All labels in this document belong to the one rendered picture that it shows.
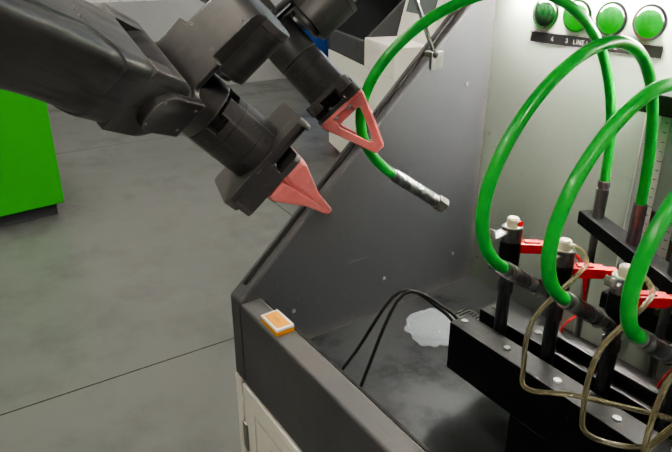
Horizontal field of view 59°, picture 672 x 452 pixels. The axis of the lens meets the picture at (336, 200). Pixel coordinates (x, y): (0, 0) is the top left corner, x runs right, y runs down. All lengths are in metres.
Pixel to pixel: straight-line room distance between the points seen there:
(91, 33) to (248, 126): 0.18
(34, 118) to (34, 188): 0.41
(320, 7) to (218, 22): 0.31
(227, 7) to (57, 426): 2.00
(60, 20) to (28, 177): 3.53
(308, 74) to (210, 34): 0.30
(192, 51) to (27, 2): 0.16
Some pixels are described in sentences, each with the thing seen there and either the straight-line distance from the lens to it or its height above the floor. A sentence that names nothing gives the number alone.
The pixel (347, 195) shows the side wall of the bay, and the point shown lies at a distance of 1.03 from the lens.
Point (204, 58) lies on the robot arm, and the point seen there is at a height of 1.40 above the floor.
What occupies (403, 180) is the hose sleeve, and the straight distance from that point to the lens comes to 0.82.
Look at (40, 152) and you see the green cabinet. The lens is 3.87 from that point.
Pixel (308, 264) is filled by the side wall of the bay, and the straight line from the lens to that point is 1.03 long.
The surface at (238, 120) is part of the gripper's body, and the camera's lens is 0.52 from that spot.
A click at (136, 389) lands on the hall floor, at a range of 2.41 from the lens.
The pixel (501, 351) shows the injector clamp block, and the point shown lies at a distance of 0.85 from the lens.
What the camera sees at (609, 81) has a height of 1.31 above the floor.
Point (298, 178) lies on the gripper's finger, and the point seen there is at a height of 1.28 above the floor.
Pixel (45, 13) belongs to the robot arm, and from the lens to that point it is 0.36.
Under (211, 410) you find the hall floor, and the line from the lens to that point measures 2.26.
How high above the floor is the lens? 1.47
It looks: 22 degrees down
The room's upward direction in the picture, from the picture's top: straight up
